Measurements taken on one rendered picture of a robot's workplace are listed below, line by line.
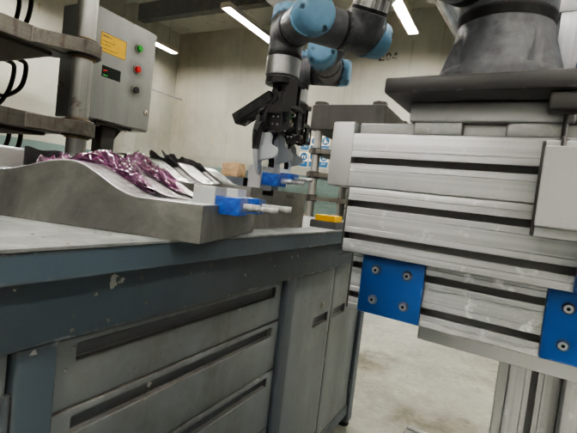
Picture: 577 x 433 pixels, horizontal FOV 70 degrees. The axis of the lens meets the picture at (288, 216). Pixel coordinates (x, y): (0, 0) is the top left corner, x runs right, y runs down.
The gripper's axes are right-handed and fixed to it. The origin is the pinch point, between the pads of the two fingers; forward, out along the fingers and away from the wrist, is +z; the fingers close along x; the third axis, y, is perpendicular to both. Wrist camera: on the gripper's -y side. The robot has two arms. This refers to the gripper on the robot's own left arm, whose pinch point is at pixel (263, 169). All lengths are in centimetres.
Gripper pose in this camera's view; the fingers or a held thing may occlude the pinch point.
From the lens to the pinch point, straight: 93.8
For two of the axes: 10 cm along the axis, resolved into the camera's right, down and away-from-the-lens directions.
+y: 8.7, 1.5, -4.7
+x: 4.8, -0.1, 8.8
